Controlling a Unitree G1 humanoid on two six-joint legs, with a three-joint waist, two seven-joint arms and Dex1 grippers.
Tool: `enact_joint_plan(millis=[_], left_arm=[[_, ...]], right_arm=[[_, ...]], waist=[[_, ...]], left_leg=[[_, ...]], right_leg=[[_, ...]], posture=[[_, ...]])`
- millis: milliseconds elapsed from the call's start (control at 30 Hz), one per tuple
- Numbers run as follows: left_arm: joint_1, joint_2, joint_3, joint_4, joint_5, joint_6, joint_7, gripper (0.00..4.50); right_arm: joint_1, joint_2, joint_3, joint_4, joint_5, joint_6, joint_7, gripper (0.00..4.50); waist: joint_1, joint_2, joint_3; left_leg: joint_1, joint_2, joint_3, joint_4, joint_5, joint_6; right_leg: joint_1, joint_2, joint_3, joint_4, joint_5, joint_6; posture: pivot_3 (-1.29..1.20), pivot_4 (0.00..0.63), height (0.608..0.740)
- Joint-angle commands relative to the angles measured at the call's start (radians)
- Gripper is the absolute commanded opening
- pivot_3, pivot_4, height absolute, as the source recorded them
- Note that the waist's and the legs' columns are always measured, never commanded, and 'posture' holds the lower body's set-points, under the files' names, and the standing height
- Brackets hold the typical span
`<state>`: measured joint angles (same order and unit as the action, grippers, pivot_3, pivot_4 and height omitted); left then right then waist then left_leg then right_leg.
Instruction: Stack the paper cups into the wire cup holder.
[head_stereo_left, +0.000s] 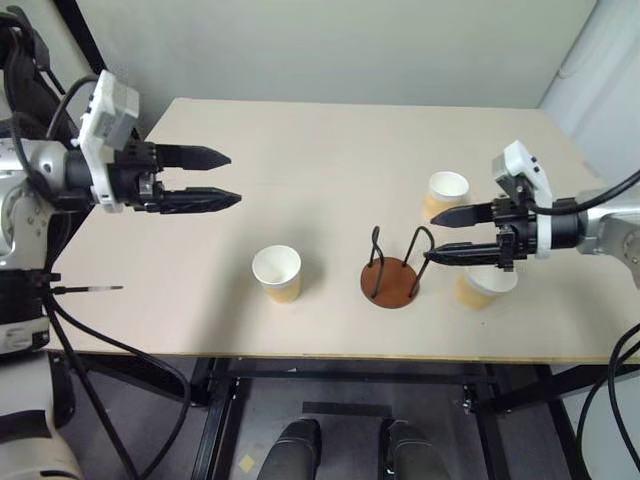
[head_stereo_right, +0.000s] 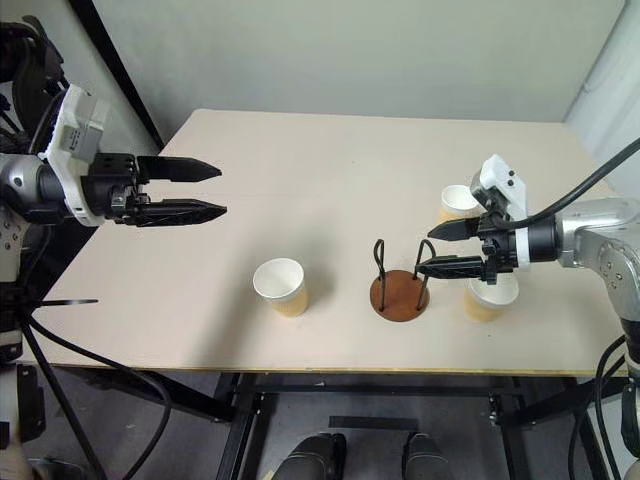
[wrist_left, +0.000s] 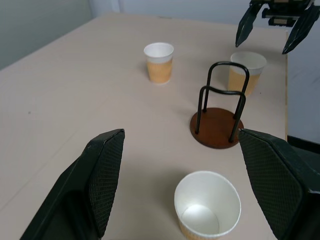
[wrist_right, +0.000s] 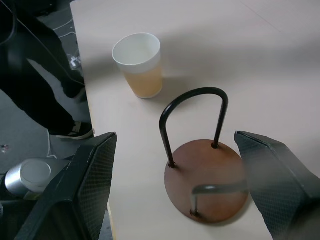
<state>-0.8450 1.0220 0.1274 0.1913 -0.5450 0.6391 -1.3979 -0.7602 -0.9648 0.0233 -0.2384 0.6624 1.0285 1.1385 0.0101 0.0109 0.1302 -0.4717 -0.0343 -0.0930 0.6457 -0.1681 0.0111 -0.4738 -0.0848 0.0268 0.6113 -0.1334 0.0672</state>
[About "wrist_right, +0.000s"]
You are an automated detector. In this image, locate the wooden base wire stand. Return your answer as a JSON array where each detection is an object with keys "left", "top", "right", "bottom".
[{"left": 159, "top": 86, "right": 251, "bottom": 224}]

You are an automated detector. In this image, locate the black hanging cable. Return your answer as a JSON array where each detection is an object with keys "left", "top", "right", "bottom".
[{"left": 0, "top": 0, "right": 19, "bottom": 46}]

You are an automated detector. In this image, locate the person's black trouser leg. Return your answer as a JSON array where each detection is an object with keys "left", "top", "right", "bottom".
[
  {"left": 0, "top": 47, "right": 76, "bottom": 137},
  {"left": 0, "top": 0, "right": 87, "bottom": 99}
]

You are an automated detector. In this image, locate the black and white sneaker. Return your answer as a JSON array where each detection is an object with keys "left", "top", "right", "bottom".
[{"left": 55, "top": 120, "right": 95, "bottom": 140}]

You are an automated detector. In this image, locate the white plug on floor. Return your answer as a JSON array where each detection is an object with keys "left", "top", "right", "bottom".
[{"left": 67, "top": 53, "right": 83, "bottom": 70}]

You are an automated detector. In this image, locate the white and orange paper cup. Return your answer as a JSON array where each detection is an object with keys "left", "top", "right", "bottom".
[{"left": 111, "top": 33, "right": 165, "bottom": 100}]

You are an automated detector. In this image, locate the white floor cable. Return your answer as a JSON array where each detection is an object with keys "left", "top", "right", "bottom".
[{"left": 46, "top": 128, "right": 58, "bottom": 159}]

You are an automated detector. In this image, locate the silver round robot joint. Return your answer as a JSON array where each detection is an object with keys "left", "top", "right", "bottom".
[{"left": 4, "top": 157, "right": 71, "bottom": 197}]

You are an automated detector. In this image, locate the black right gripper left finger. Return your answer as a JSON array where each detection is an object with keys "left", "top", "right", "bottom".
[{"left": 14, "top": 131, "right": 118, "bottom": 240}]

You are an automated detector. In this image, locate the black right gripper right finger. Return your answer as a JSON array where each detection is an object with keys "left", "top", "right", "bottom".
[{"left": 234, "top": 130, "right": 320, "bottom": 240}]

